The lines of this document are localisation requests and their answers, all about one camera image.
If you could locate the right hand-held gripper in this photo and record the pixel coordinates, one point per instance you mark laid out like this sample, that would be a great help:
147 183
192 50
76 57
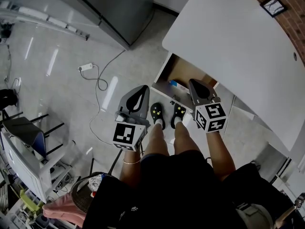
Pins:
212 116

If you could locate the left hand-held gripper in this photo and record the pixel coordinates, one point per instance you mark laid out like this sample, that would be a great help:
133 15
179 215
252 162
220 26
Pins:
126 135

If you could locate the blue packet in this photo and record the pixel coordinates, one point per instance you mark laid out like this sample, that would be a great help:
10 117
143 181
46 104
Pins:
178 85

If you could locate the wooden drawer with white front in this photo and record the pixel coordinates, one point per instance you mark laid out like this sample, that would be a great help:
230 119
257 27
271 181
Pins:
176 70

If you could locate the person's left forearm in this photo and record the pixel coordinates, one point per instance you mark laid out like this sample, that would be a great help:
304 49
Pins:
129 173

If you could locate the person's right forearm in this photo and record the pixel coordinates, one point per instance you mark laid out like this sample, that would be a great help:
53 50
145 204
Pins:
220 156

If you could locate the person's left black clog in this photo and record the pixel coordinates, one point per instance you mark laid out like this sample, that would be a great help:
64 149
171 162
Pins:
157 112

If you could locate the person's black clog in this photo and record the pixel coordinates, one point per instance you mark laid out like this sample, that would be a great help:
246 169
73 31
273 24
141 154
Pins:
178 113
157 112

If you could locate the person's right black clog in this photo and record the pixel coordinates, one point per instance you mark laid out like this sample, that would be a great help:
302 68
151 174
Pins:
178 113

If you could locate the person's left leg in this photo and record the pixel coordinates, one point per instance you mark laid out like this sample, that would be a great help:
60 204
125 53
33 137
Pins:
156 142

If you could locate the person's leg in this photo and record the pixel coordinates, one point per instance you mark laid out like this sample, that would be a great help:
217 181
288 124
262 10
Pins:
156 142
186 139

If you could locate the person's right leg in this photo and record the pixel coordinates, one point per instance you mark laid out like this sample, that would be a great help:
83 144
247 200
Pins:
186 139

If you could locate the white power strip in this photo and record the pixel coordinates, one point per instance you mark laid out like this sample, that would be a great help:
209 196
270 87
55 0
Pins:
86 67

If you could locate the person's black shorts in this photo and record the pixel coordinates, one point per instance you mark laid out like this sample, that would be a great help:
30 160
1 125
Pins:
176 161

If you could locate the white cat plush bag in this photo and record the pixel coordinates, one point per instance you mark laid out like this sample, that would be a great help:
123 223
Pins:
95 185

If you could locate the grey refrigerator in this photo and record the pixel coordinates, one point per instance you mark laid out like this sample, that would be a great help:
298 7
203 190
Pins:
114 11

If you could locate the person's black top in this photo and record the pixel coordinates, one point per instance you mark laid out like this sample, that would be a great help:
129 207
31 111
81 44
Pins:
178 204

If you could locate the black chair with blue back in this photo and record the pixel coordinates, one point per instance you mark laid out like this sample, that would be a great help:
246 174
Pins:
26 132

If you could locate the pink cloth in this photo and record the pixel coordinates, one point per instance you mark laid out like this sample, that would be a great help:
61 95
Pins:
62 211

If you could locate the white side table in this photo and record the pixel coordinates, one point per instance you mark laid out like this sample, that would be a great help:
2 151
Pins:
23 173

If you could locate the beige waist bag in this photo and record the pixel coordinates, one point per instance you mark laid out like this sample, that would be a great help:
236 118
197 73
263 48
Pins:
255 216

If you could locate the black picture frame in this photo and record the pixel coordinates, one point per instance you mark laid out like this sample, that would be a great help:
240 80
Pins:
273 5

